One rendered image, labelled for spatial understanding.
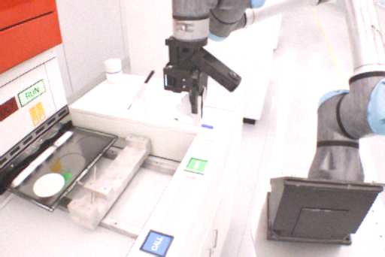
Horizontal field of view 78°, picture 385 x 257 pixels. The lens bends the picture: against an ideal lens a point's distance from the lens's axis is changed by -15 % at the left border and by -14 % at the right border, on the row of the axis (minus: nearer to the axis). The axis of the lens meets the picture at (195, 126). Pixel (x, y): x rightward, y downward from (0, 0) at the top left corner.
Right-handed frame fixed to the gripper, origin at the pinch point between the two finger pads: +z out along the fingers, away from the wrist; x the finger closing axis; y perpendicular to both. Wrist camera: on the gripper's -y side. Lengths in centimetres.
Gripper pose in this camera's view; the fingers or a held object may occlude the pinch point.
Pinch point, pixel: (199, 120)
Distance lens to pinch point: 66.6
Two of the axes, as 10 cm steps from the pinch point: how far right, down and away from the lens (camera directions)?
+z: 0.0, 8.4, 5.5
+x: -3.2, 5.2, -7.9
